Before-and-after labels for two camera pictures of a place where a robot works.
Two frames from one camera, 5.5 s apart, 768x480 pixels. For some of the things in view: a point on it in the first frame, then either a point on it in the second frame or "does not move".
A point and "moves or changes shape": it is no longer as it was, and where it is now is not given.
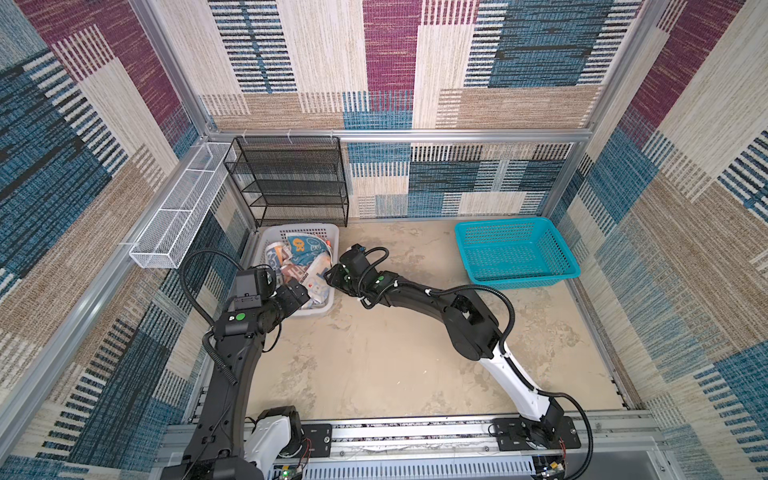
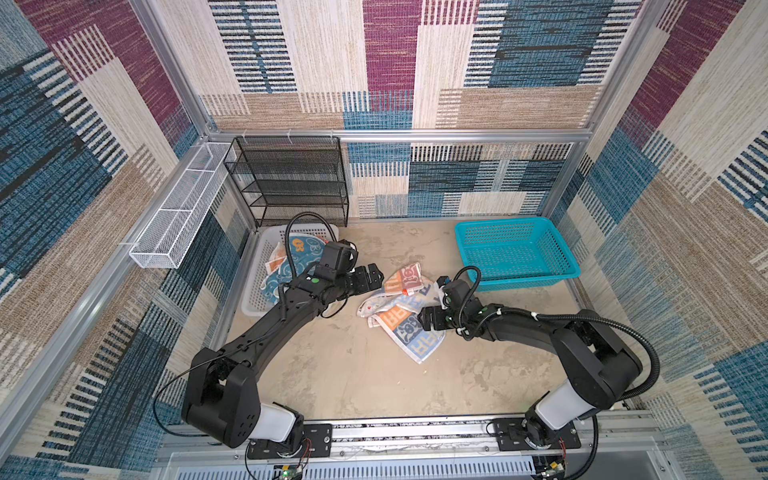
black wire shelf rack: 291,180 does not move
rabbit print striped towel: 312,273 moves or changes shape
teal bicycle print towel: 304,247 does not move
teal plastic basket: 514,253 does not move
